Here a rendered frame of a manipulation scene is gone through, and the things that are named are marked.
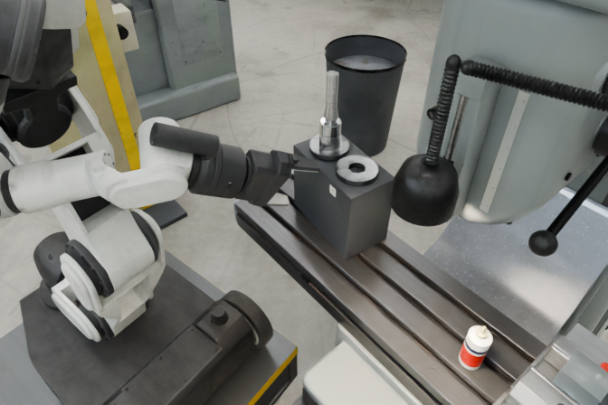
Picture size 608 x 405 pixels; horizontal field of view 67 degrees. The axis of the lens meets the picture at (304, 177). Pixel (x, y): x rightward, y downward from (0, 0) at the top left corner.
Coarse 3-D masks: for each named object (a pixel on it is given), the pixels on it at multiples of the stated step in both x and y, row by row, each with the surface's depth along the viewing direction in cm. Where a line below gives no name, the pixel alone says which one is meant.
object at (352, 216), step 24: (312, 144) 103; (336, 168) 96; (360, 168) 98; (312, 192) 105; (336, 192) 95; (360, 192) 92; (384, 192) 96; (312, 216) 110; (336, 216) 99; (360, 216) 96; (384, 216) 101; (336, 240) 103; (360, 240) 101
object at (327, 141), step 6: (324, 132) 98; (330, 132) 98; (336, 132) 98; (324, 138) 99; (330, 138) 99; (336, 138) 99; (324, 144) 100; (330, 144) 100; (336, 144) 100; (330, 150) 101
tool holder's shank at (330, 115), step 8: (328, 72) 92; (336, 72) 92; (328, 80) 92; (336, 80) 91; (328, 88) 93; (336, 88) 93; (328, 96) 94; (336, 96) 94; (328, 104) 95; (336, 104) 95; (328, 112) 96; (336, 112) 96; (328, 120) 97; (336, 120) 98
